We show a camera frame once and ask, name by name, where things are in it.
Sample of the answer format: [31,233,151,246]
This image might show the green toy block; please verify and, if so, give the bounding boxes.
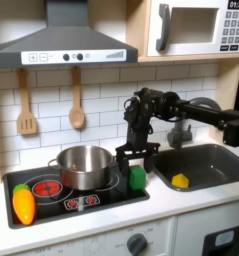
[129,165,148,191]

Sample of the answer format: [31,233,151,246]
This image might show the yellow toy block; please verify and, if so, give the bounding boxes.
[171,172,191,190]

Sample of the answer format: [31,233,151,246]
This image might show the steel pot with handles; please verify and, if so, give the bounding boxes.
[48,144,119,191]

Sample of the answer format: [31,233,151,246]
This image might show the dark grey tap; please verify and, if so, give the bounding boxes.
[166,96,222,150]

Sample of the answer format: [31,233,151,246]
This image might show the black toy stove top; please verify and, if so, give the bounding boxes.
[3,155,151,230]

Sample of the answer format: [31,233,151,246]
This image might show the dark grey sink basin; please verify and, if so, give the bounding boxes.
[153,143,239,193]

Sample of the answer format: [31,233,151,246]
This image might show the wooden spoon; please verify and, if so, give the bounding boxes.
[68,66,86,130]

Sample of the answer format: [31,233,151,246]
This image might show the grey stove knob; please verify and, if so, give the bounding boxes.
[126,232,148,256]

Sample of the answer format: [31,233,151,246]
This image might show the light wooden shelf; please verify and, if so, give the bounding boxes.
[137,52,239,64]

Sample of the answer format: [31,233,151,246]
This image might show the wooden slotted spatula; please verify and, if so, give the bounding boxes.
[16,68,39,136]

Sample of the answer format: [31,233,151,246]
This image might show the orange toy carrot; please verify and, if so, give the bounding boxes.
[12,183,37,226]

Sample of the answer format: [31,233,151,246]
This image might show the light wooden side panel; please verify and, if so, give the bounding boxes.
[208,58,239,147]

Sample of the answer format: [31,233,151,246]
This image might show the grey extractor hood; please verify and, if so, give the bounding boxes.
[0,0,139,70]

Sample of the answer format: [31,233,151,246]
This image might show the white toy microwave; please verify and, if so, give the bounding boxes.
[146,0,239,58]

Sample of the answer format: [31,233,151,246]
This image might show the black oven door handle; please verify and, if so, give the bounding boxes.
[202,224,239,256]

